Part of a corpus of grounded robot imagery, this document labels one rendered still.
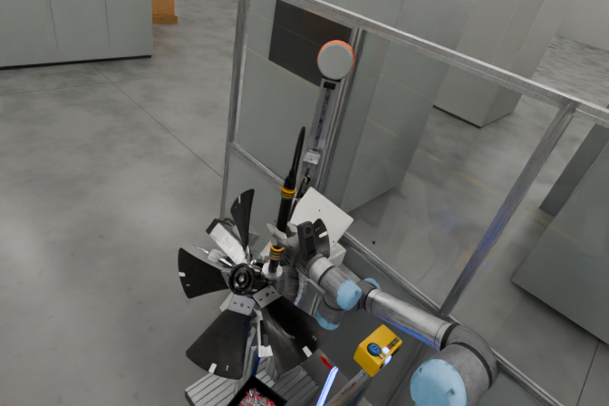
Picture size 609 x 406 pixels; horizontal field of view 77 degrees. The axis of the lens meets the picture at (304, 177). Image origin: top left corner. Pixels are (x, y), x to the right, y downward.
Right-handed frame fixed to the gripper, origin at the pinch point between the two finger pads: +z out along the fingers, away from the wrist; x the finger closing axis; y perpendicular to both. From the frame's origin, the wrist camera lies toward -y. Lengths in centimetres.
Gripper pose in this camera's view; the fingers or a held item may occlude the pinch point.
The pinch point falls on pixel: (275, 222)
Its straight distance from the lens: 126.1
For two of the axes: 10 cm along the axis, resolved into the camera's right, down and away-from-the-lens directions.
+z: -6.7, -5.2, 5.3
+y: -1.9, 8.1, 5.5
